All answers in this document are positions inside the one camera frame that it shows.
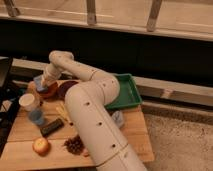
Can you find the blue sponge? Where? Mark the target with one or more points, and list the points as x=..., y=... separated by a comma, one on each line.
x=39, y=87

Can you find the red yellow apple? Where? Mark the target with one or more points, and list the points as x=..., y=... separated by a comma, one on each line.
x=41, y=146

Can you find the crumpled plastic bag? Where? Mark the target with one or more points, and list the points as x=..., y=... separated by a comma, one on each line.
x=118, y=118

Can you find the green plastic tray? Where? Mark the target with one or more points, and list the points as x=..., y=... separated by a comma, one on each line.
x=129, y=96

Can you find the purple bowl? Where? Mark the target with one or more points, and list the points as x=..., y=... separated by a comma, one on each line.
x=63, y=88

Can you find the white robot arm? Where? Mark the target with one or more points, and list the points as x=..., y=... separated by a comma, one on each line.
x=85, y=103

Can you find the dark chocolate bar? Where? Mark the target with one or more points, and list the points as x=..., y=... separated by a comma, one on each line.
x=51, y=127

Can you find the wooden cutting board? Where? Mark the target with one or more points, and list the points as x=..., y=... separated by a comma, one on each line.
x=18, y=153

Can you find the red bowl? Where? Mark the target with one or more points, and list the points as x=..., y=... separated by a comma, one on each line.
x=48, y=91

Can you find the bunch of dark grapes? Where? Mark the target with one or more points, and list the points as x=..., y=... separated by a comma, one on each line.
x=74, y=145

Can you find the orange carrot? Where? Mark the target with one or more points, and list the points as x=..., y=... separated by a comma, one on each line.
x=85, y=153

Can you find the white cup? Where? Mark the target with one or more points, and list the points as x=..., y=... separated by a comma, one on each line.
x=29, y=101

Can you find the yellow french fries toy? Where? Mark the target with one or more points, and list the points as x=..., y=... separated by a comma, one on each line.
x=62, y=111

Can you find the blue plastic cup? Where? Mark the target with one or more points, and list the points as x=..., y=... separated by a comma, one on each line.
x=36, y=116

